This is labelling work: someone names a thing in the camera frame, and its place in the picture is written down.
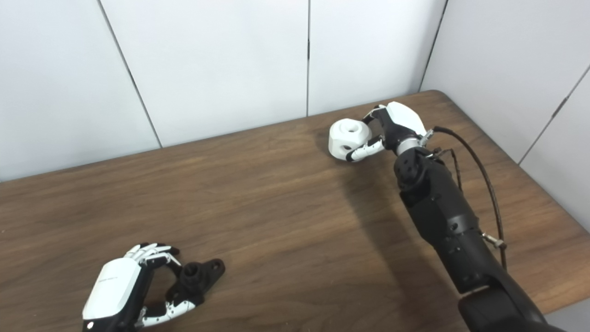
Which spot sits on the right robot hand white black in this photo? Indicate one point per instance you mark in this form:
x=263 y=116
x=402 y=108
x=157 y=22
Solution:
x=401 y=122

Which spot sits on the black flanged holder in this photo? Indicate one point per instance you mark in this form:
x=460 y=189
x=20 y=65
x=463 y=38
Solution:
x=198 y=279

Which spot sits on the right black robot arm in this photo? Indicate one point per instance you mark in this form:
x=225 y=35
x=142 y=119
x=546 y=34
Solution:
x=447 y=216

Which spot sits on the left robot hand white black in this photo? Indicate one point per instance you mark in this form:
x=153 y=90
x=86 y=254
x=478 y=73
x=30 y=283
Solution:
x=113 y=288

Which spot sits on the round white piece with holes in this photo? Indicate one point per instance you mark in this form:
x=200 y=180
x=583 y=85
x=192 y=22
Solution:
x=348 y=138

